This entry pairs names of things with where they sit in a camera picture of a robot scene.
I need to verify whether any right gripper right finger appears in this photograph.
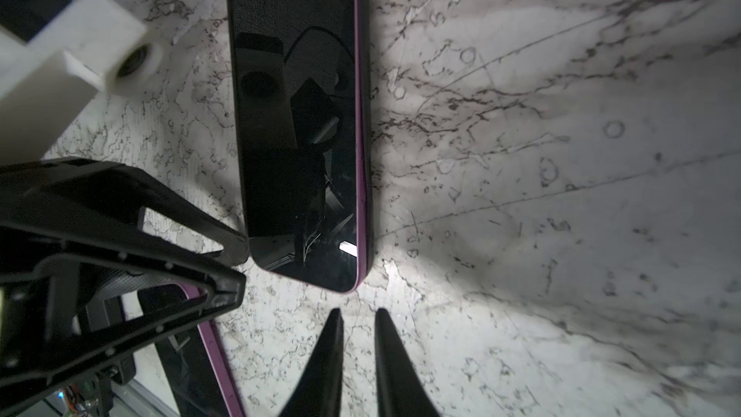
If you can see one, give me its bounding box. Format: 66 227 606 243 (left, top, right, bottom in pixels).
376 308 439 417

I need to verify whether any black phone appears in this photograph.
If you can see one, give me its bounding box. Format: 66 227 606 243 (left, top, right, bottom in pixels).
137 283 247 417
227 0 372 293

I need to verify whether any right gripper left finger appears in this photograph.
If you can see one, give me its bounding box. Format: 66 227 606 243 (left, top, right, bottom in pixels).
280 308 345 417

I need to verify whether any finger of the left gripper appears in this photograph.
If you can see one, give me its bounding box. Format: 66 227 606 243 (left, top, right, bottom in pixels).
1 227 245 405
1 158 249 268

